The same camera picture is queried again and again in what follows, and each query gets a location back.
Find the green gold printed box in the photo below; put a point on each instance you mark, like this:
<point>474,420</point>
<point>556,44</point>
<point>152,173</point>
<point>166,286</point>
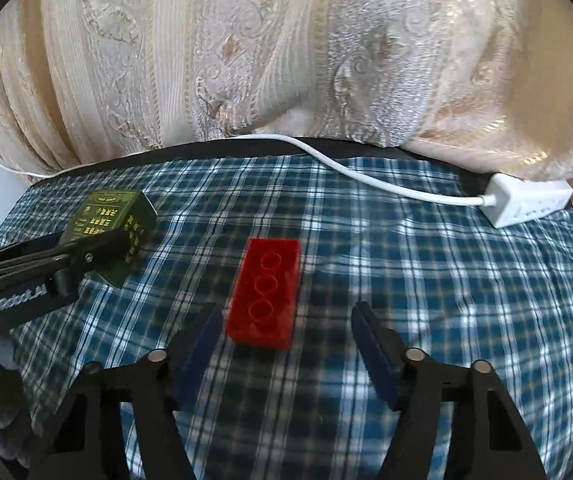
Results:
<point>126,212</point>

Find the red toy brick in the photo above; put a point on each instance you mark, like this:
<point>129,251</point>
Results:
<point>263,305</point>

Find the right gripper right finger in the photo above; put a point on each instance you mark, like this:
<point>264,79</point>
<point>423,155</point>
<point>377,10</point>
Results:
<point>489,438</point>

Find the cream patterned curtain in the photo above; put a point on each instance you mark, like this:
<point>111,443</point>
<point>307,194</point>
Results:
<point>486,85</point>

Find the white power strip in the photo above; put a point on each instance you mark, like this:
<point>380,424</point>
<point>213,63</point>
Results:
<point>519,201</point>

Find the blue plaid tablecloth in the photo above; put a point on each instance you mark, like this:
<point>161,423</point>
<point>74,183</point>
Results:
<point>441,276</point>

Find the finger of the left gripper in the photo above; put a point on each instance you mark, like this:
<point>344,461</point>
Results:
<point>48,247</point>
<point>71,279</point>

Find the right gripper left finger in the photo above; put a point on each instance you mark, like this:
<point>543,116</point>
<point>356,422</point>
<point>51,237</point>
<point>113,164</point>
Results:
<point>84,438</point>

